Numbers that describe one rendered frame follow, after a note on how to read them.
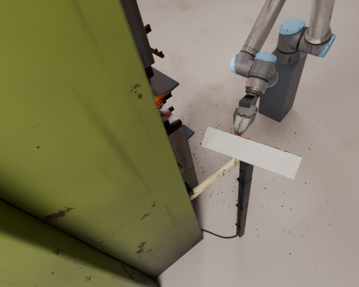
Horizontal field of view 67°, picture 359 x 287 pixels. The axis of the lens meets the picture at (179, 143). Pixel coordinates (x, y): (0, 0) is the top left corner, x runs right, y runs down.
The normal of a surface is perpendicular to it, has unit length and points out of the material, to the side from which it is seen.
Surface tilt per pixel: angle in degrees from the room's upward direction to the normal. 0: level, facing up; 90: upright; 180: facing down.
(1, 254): 90
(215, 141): 30
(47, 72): 90
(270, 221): 0
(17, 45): 90
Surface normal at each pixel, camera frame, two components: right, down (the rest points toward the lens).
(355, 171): -0.16, -0.54
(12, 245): 0.58, 0.62
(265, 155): -0.38, -0.08
